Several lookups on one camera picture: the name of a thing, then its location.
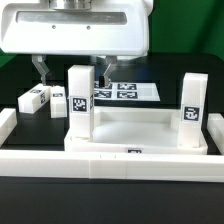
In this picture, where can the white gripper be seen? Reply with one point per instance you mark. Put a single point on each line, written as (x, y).
(104, 28)

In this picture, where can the white desk tabletop panel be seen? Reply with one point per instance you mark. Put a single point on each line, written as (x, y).
(134, 130)

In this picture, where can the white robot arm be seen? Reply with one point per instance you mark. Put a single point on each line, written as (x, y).
(111, 29)

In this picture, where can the white marker sheet with tags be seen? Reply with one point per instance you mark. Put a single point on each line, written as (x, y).
(127, 91)

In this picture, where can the white U-shaped obstacle fence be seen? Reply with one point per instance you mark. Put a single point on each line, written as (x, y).
(122, 166)

